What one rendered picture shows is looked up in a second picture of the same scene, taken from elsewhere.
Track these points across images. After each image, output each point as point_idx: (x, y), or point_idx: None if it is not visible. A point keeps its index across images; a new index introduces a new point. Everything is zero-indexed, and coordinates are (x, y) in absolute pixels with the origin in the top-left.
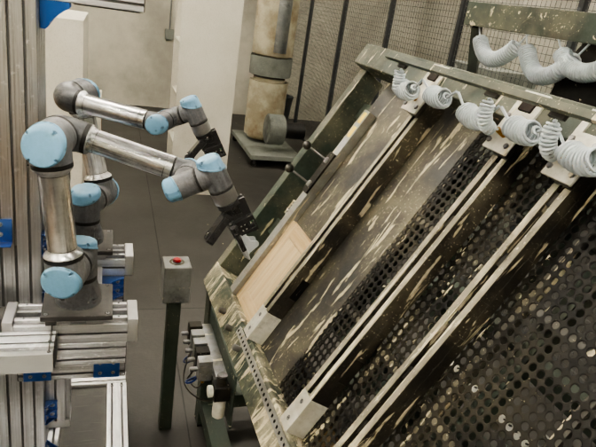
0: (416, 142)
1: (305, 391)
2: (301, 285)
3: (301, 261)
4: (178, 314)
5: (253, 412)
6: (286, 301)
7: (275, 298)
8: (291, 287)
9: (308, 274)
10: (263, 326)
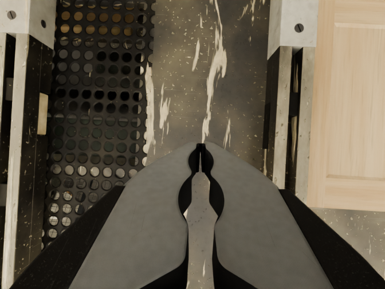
0: None
1: (18, 30)
2: (266, 138)
3: (294, 178)
4: None
5: None
6: (270, 94)
7: (286, 79)
8: (272, 121)
9: (266, 163)
10: (275, 20)
